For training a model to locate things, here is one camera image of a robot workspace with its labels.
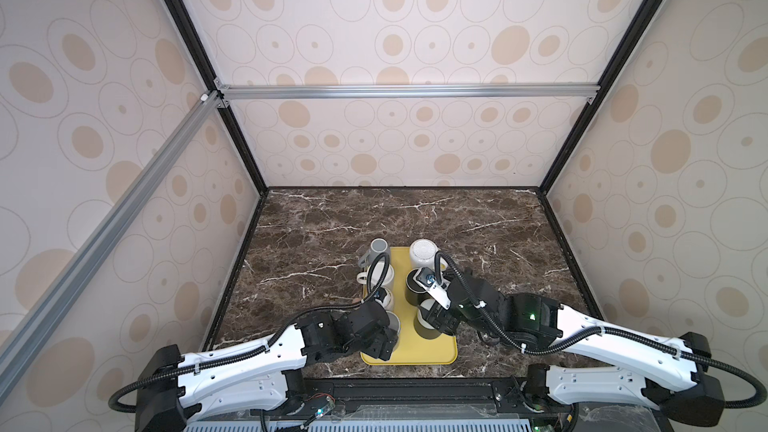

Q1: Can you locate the black mug white base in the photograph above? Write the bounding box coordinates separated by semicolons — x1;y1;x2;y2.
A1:
414;298;442;340

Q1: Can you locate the large grey mug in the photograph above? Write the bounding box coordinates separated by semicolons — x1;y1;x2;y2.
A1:
387;311;401;335

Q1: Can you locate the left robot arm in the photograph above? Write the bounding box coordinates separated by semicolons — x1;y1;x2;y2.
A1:
134;301;399;431

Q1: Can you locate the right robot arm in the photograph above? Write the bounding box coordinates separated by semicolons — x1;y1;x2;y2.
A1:
418;271;725;427

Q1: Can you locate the black mug white rim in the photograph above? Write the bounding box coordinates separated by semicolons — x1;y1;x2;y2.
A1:
405;269;429;307

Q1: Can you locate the white mug upside down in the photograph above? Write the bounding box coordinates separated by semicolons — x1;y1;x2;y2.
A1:
356;260;395;290

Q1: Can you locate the white ribbed mug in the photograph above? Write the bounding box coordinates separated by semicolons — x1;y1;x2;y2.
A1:
409;239;438;270

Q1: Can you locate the small grey mug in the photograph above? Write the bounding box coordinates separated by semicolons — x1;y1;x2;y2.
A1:
358;238;390;270

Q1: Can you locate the yellow plastic tray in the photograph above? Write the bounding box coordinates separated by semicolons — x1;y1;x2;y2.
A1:
360;247;458;366

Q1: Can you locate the green lit circuit board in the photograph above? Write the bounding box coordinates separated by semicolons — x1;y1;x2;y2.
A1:
304;393;336;422

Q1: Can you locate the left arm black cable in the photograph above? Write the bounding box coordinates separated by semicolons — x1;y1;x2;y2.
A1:
107;251;391;415

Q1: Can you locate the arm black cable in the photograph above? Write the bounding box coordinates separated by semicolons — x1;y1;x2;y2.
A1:
107;251;391;415
433;250;768;410

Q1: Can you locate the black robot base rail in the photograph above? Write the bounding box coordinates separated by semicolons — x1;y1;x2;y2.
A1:
187;378;672;431

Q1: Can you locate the back aluminium rail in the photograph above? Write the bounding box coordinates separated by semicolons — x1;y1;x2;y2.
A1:
218;82;600;102

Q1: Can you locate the aluminium rail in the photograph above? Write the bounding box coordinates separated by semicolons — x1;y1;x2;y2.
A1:
218;82;600;102
1;90;222;401

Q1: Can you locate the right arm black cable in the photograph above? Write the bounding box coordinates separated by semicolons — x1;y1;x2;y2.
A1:
433;250;768;410

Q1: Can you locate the left aluminium rail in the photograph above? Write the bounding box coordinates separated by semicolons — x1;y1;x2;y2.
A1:
1;90;222;401

